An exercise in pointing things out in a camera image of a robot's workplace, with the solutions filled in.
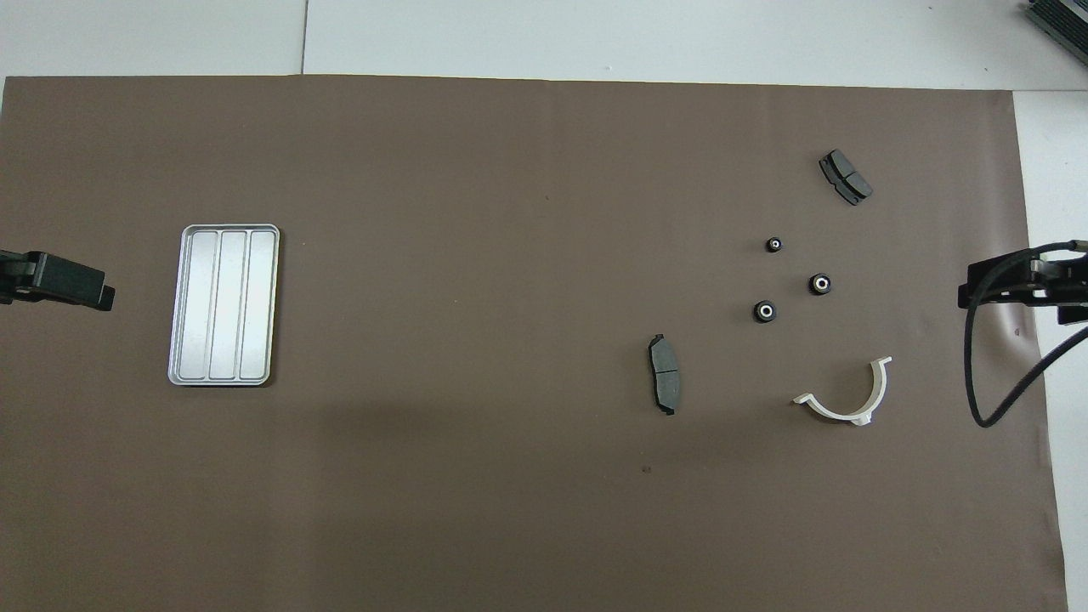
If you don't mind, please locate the long dark grey brake pad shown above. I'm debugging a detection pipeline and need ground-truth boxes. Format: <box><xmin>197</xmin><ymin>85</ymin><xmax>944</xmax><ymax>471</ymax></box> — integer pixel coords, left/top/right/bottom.
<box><xmin>648</xmin><ymin>333</ymin><xmax>683</xmax><ymax>417</ymax></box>

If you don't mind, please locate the silver ribbed metal tray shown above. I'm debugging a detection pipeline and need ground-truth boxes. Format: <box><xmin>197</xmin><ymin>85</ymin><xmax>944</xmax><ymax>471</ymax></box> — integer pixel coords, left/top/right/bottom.
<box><xmin>167</xmin><ymin>224</ymin><xmax>281</xmax><ymax>388</ymax></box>

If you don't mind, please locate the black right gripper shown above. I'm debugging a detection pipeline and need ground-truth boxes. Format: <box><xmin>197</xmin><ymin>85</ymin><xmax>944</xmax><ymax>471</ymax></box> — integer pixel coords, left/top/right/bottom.
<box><xmin>958</xmin><ymin>251</ymin><xmax>1088</xmax><ymax>326</ymax></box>

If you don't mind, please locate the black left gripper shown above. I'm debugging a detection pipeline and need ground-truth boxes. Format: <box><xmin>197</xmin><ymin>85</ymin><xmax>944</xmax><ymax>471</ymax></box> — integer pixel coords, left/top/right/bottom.
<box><xmin>0</xmin><ymin>249</ymin><xmax>116</xmax><ymax>312</ymax></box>

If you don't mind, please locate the white curved plastic clamp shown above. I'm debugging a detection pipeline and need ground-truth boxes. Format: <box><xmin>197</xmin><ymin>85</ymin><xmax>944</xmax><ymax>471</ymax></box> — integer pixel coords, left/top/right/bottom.
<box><xmin>791</xmin><ymin>356</ymin><xmax>893</xmax><ymax>426</ymax></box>

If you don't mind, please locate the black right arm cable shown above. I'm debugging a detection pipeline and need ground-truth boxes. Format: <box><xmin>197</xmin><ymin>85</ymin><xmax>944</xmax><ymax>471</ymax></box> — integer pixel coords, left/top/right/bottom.
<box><xmin>962</xmin><ymin>241</ymin><xmax>1088</xmax><ymax>428</ymax></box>

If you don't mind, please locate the brown table mat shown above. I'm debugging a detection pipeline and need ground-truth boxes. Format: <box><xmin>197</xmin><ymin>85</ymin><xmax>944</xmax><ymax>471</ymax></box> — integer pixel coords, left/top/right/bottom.
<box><xmin>0</xmin><ymin>75</ymin><xmax>1070</xmax><ymax>612</ymax></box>

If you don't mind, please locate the dark ribbed equipment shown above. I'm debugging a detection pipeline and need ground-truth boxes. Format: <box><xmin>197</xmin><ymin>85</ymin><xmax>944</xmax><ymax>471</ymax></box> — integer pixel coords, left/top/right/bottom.
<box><xmin>1023</xmin><ymin>0</ymin><xmax>1088</xmax><ymax>67</ymax></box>

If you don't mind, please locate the short dark grey brake pad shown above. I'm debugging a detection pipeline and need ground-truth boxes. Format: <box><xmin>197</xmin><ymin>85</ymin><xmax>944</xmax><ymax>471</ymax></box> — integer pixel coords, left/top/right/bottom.
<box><xmin>819</xmin><ymin>149</ymin><xmax>874</xmax><ymax>207</ymax></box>

